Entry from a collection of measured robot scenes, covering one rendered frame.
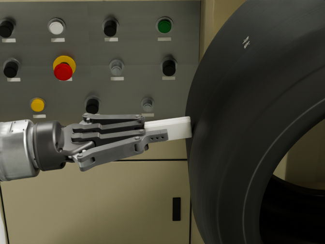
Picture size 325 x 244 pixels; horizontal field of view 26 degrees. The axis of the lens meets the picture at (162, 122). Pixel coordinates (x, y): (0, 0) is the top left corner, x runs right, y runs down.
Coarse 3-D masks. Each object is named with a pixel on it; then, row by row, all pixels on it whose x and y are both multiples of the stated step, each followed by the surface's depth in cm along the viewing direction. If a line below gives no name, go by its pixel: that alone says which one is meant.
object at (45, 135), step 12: (36, 132) 105; (48, 132) 104; (60, 132) 108; (72, 132) 108; (84, 132) 107; (36, 144) 104; (48, 144) 104; (60, 144) 105; (72, 144) 105; (84, 144) 104; (36, 156) 104; (48, 156) 104; (60, 156) 104; (48, 168) 106; (60, 168) 107
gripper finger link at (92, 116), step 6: (84, 114) 111; (90, 114) 111; (84, 120) 111; (90, 120) 111; (96, 120) 110; (102, 120) 110; (108, 120) 110; (114, 120) 109; (120, 120) 109; (126, 120) 109; (132, 120) 109; (138, 120) 108
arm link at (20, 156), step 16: (0, 128) 105; (16, 128) 105; (32, 128) 106; (0, 144) 103; (16, 144) 103; (0, 160) 104; (16, 160) 103; (32, 160) 105; (0, 176) 105; (16, 176) 106; (32, 176) 106
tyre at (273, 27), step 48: (288, 0) 99; (288, 48) 91; (192, 96) 112; (240, 96) 94; (288, 96) 90; (192, 144) 105; (240, 144) 94; (288, 144) 93; (192, 192) 105; (240, 192) 97; (288, 192) 134; (240, 240) 102; (288, 240) 133
